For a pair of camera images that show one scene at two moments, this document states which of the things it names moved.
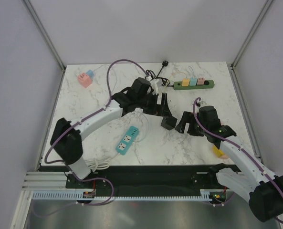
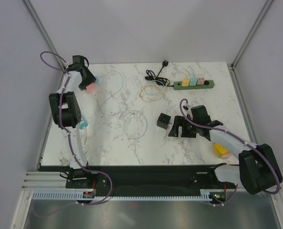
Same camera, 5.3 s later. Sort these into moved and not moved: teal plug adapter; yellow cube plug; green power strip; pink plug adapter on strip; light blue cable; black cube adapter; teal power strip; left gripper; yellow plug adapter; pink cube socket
Moved: teal power strip; light blue cable; pink cube socket; black cube adapter; left gripper
Not moved: teal plug adapter; pink plug adapter on strip; green power strip; yellow cube plug; yellow plug adapter
